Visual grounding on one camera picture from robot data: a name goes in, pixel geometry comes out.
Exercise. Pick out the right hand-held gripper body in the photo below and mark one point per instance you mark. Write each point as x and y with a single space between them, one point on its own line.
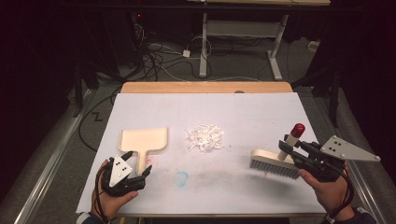
341 150

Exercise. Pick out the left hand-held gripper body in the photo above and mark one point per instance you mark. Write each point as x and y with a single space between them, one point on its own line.
120 170

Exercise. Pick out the cream plastic dustpan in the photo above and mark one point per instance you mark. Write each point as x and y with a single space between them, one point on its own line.
144 141

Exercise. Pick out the person's left hand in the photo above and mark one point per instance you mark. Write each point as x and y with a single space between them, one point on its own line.
109 202

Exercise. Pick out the person's right hand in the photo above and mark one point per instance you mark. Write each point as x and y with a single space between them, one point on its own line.
328 191

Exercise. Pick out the black metal stand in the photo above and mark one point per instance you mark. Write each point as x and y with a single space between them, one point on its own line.
333 93
77 90

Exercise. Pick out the pile of white paper scraps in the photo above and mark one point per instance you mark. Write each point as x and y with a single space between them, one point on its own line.
205 138

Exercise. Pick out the white table cover sheet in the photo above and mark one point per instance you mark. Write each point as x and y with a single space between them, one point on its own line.
218 193

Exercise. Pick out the small white box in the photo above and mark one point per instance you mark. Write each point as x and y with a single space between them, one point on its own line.
313 46

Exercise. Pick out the white power adapter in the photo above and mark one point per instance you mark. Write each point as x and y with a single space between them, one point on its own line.
186 53

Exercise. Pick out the metal floor rail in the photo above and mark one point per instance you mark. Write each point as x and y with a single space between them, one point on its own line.
46 174
369 193

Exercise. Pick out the white metal desk frame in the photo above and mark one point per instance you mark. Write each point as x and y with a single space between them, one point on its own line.
240 28

